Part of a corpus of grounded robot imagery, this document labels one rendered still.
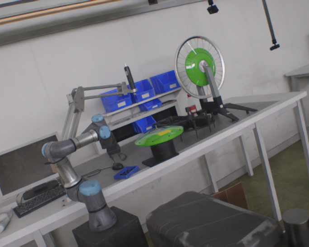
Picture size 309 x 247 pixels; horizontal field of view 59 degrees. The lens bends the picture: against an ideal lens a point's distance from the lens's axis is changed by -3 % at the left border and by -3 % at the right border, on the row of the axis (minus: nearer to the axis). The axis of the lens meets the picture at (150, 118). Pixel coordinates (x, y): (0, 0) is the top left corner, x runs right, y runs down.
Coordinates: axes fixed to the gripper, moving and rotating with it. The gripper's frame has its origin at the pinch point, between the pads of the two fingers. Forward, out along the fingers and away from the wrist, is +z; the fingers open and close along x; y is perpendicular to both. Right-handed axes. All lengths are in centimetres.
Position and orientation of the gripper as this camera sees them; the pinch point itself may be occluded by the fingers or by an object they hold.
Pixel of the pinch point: (118, 162)
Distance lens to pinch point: 164.4
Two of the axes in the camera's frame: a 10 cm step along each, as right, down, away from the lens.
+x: -9.5, 2.9, 0.7
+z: 2.8, 7.6, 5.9
